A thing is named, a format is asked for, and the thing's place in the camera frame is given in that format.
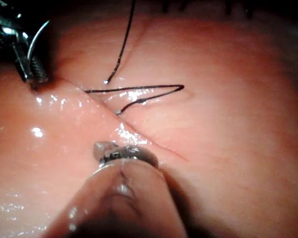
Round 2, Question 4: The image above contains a left arm needle driver jaw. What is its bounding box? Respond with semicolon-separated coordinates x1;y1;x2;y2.
29;55;49;83
11;44;33;83

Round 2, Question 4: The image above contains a black thread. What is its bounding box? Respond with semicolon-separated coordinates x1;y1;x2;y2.
83;0;185;117

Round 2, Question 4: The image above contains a right arm needle driver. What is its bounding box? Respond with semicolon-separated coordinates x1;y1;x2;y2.
93;141;159;169

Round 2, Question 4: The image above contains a curved steel needle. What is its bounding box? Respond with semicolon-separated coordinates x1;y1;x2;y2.
26;20;50;62

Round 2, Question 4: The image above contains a left arm needle driver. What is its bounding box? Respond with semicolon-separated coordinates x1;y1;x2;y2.
0;0;30;54

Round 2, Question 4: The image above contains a tissue pad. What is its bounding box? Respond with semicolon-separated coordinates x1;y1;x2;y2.
0;9;298;238

